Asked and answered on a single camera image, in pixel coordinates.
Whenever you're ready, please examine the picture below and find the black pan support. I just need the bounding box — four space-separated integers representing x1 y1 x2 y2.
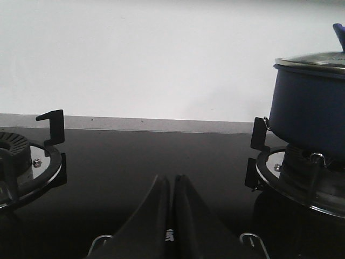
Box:
1 110 67 213
245 118 344 218

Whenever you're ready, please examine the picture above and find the blue cooking pot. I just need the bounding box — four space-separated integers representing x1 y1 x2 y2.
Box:
269 64 344 161

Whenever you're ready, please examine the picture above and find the wire pot trivet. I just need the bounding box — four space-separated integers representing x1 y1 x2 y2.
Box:
263 117 332 168

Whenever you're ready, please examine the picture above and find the black right pan support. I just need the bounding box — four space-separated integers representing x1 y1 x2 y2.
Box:
245 118 344 218

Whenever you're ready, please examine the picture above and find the glass pot lid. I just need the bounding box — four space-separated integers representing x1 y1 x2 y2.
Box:
275 23 344 74

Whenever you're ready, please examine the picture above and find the left gas burner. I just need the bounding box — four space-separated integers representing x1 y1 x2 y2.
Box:
1 132 31 176

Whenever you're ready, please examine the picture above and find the black glass gas stove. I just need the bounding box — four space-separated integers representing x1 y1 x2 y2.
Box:
0 126 345 259

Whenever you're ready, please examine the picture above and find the right gas burner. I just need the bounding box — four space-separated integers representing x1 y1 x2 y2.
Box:
280 144 344 197

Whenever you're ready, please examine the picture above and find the black left pan support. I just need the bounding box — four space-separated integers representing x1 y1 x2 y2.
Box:
1 110 67 213

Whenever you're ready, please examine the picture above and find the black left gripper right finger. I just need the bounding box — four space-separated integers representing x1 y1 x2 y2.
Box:
174 175 263 258

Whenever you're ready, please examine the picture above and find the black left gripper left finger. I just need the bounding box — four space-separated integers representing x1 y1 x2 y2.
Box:
87 175 170 258

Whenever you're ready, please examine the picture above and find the gas burner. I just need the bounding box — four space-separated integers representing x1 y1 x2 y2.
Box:
280 144 344 197
1 132 31 176

